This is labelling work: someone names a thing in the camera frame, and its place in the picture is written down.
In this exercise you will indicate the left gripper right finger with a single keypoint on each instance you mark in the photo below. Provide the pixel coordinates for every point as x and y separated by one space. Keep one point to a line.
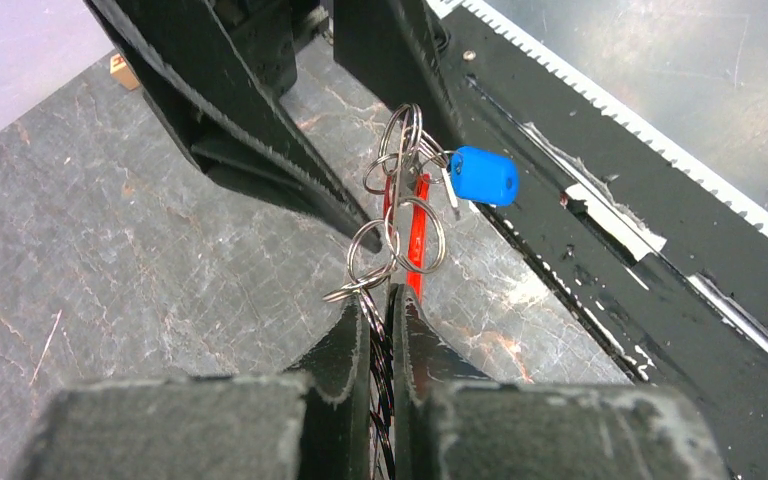
451 421

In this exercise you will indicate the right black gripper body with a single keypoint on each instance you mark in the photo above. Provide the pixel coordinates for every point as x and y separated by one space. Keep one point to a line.
268 34

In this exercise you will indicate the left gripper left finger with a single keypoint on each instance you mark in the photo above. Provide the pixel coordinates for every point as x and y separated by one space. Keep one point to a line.
310 421

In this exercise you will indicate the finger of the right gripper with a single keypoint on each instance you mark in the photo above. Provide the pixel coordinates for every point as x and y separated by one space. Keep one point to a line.
391 48
226 123

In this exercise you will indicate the keyring with blue red tags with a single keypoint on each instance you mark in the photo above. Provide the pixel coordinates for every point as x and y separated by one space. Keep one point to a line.
408 238

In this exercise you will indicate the wooden letter H cube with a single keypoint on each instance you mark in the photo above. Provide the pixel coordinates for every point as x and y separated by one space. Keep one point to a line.
122 73

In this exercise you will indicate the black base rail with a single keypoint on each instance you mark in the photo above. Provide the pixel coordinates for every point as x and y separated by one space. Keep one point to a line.
671 282

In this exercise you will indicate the white slotted cable duct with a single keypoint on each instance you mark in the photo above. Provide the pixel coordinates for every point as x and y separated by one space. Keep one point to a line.
614 109

